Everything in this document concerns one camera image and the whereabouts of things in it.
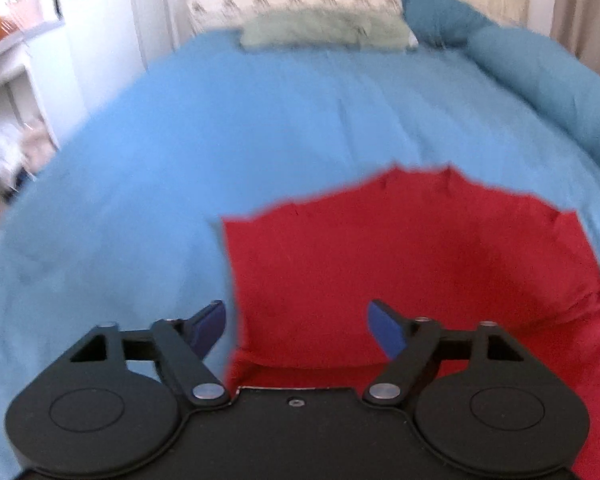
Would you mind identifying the rolled blue duvet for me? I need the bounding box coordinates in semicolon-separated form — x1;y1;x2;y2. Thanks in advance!
466;25;600;167

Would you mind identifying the green pillow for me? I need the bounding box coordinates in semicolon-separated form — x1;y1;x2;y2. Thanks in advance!
240;8;418;51

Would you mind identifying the red cloth garment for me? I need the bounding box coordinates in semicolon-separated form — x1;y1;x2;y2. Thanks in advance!
223;168;600;479

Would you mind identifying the blue bed sheet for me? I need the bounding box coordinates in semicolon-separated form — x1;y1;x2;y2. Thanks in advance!
0;30;600;479

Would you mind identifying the white wardrobe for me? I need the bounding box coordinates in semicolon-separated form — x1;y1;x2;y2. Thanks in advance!
49;0;176;131

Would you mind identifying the dark teal pillow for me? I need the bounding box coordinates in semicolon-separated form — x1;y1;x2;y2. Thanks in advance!
401;0;494;48

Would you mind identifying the white shelf unit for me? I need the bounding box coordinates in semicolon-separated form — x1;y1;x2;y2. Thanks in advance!
0;0;84;178

